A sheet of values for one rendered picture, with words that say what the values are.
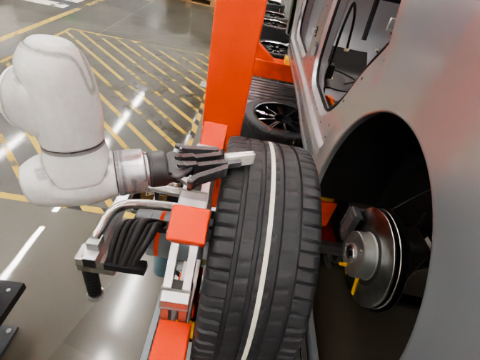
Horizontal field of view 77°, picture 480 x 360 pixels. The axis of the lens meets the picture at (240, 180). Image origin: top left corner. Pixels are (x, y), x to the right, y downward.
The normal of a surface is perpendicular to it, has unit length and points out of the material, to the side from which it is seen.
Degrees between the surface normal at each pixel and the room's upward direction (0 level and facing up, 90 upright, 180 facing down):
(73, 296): 0
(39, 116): 86
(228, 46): 90
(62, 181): 73
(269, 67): 90
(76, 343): 0
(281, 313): 60
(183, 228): 35
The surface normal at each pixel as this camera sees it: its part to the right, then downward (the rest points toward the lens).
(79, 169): 0.42, 0.47
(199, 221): 0.11, -0.26
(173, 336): 0.17, -0.76
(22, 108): -0.24, 0.48
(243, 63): -0.07, 0.62
